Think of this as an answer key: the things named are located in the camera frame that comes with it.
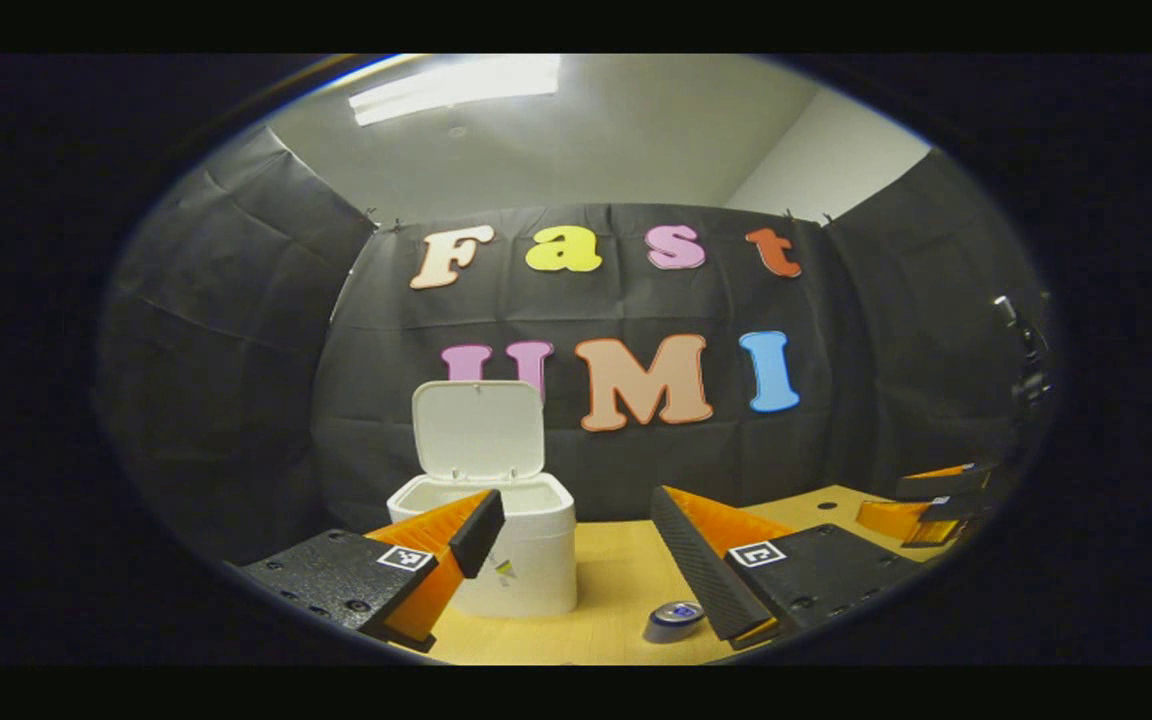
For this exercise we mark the white desktop garbage bin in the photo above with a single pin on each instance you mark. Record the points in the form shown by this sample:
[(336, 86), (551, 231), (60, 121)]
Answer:
[(536, 560)]

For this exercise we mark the black backdrop cloth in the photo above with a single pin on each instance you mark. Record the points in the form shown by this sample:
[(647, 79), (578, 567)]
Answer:
[(236, 350)]

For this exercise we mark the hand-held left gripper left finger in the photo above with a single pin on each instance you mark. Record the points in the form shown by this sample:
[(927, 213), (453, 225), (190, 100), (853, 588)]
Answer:
[(481, 530)]

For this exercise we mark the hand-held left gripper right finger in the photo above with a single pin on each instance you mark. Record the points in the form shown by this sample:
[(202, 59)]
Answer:
[(696, 570)]

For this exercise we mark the wooden desktop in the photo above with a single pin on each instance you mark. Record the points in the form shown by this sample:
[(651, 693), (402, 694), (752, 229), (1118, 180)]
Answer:
[(616, 580)]

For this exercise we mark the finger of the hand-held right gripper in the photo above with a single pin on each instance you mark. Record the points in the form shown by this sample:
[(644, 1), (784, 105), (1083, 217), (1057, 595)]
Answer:
[(941, 485), (896, 520)]

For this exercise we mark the blue pop can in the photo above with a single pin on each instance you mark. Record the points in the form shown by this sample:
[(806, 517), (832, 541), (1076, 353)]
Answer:
[(674, 620)]

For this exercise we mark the ceiling light panel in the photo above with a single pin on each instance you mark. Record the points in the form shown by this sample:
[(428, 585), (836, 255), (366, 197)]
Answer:
[(456, 88)]

